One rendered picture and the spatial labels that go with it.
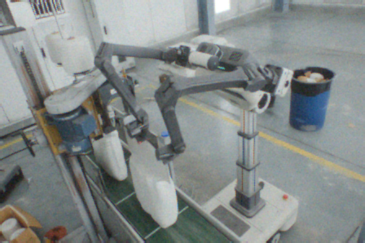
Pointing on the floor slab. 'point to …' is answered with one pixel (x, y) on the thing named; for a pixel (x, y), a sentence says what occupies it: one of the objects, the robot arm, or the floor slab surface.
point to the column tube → (50, 149)
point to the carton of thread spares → (20, 224)
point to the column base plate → (81, 237)
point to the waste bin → (310, 99)
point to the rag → (56, 233)
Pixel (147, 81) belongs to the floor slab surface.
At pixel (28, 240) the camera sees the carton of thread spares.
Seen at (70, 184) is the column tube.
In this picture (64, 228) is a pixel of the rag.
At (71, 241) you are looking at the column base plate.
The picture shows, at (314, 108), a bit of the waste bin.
